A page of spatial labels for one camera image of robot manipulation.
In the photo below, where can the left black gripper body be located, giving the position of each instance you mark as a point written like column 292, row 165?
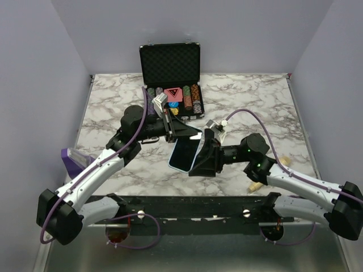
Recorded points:
column 167, row 118

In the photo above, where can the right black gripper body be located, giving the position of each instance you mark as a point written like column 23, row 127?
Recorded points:
column 219, row 153

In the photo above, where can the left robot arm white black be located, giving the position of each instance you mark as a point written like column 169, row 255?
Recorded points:
column 66, row 211

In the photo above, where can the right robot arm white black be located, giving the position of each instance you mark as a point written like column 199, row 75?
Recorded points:
column 337, row 206

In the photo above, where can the black aluminium poker chip case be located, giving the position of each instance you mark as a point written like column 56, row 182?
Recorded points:
column 175, row 65

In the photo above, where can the yellow dealer button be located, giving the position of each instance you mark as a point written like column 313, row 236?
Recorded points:
column 175, row 111

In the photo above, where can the blue dealer button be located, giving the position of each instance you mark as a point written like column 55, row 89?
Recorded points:
column 173, row 104

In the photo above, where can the pink card deck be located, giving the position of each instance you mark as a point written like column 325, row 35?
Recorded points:
column 174, row 94

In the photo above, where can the purple plastic card holder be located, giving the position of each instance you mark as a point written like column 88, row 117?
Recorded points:
column 75, row 161

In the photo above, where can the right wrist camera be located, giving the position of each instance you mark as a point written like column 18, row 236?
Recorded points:
column 218, row 128

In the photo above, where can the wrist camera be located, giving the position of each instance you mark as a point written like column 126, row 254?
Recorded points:
column 218, row 128
column 159, row 102

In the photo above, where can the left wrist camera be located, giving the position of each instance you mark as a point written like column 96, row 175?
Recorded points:
column 159, row 102

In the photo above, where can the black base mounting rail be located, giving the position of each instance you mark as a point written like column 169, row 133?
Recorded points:
column 181, row 215

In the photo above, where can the beige wooden handle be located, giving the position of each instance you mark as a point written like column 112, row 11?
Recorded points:
column 255, row 186

